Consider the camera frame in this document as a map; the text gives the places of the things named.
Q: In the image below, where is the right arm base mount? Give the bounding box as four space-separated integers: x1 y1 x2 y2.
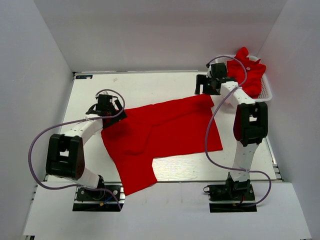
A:
203 184 257 213

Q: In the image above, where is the white plastic basket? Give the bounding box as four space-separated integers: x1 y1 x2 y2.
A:
214 55 273 102

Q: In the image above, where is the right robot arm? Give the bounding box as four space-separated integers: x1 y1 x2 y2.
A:
195 62 268 199

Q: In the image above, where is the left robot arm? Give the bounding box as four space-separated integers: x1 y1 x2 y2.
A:
45 93 127 189

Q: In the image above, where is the red t-shirt pile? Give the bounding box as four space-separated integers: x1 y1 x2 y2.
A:
226 47 266 99

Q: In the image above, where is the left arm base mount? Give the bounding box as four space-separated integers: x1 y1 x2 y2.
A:
72 182 126 212

